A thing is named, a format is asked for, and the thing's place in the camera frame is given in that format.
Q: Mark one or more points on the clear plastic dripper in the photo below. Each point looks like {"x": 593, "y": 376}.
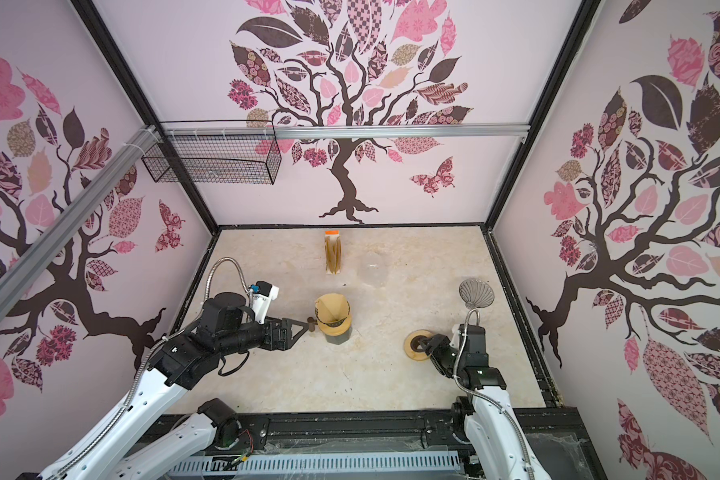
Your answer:
{"x": 373, "y": 269}

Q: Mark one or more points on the coffee filter pack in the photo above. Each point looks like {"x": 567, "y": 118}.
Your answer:
{"x": 333, "y": 251}

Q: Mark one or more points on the aluminium rail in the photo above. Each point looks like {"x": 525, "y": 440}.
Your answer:
{"x": 42, "y": 252}
{"x": 400, "y": 131}

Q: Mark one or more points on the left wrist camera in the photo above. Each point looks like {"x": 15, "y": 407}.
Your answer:
{"x": 262, "y": 294}

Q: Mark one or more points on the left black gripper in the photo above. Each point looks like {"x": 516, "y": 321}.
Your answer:
{"x": 271, "y": 325}

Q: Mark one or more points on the brown paper coffee filter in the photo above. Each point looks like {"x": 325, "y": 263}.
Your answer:
{"x": 332, "y": 306}

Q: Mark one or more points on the wooden ring holder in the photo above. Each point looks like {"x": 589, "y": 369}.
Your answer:
{"x": 416, "y": 343}
{"x": 348, "y": 332}

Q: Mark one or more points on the green glass dripper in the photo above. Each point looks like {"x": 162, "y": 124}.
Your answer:
{"x": 336, "y": 326}

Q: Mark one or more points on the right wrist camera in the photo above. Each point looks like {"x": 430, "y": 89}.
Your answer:
{"x": 470, "y": 341}

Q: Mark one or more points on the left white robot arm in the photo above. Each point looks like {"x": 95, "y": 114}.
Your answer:
{"x": 226, "y": 326}

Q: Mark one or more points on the black base frame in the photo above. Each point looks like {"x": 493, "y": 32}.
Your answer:
{"x": 348, "y": 441}

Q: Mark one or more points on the white cable duct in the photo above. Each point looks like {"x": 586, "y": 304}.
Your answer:
{"x": 291, "y": 465}

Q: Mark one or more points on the aluminium rail back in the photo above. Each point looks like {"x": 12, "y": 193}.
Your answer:
{"x": 400, "y": 131}

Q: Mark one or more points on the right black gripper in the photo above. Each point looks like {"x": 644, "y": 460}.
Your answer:
{"x": 437, "y": 347}

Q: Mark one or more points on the grey glass carafe mug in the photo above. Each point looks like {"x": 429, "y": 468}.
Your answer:
{"x": 313, "y": 327}

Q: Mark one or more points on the aluminium rail left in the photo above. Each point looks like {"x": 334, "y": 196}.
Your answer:
{"x": 42, "y": 252}

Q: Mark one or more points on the black wire basket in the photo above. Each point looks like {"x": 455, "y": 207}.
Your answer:
{"x": 215, "y": 152}

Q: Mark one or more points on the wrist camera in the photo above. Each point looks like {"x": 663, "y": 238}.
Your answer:
{"x": 470, "y": 341}
{"x": 262, "y": 294}

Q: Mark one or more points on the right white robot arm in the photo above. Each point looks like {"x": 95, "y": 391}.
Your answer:
{"x": 484, "y": 417}

